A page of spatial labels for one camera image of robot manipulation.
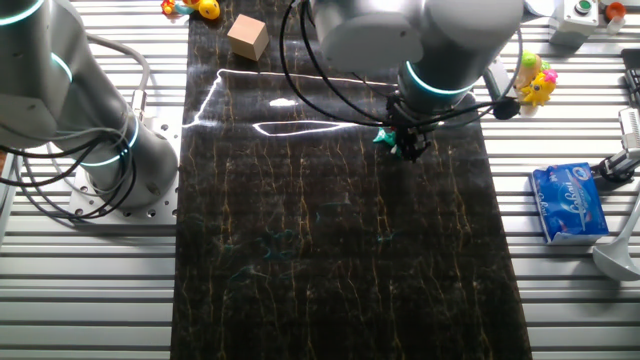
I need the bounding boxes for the wooden cube block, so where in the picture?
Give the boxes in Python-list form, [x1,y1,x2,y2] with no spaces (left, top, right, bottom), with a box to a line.
[226,13,270,62]

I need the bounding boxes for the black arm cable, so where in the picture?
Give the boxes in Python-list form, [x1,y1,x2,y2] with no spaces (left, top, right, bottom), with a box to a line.
[278,0,524,129]

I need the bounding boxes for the grey conduit cable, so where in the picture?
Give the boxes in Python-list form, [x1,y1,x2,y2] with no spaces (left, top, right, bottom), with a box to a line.
[87,34,152,122]

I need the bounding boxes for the grey emergency stop box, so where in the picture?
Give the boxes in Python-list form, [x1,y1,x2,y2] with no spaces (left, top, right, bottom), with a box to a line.
[548,0,601,50]

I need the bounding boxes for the black base cable bundle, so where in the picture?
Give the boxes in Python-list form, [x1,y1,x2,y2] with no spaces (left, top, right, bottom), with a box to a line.
[0,127,139,221]

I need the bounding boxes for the green dolphin toy with ball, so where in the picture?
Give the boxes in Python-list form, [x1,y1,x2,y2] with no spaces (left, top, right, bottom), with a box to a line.
[372,127,401,157]

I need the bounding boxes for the white plastic ladle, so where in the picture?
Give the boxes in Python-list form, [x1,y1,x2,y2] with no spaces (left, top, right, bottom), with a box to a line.
[592,194,640,282]

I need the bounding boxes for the black marble pattern mat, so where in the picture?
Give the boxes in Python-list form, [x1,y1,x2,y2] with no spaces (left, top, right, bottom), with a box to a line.
[169,0,534,360]

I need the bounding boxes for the blue tissue pack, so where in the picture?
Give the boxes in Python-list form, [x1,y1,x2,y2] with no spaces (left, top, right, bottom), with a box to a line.
[530,162,610,246]

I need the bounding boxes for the yellow orange turtle toy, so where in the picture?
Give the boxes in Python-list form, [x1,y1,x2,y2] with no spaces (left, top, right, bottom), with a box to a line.
[160,0,222,21]

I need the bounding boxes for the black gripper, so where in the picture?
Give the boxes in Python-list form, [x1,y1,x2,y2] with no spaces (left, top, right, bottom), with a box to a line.
[385,92,432,162]

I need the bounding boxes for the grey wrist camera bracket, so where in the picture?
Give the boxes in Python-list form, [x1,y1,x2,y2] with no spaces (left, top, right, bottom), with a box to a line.
[482,55,521,121]

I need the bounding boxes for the yellow pink green toy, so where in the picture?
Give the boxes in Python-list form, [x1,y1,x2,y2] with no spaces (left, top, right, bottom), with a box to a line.
[514,49,559,119]

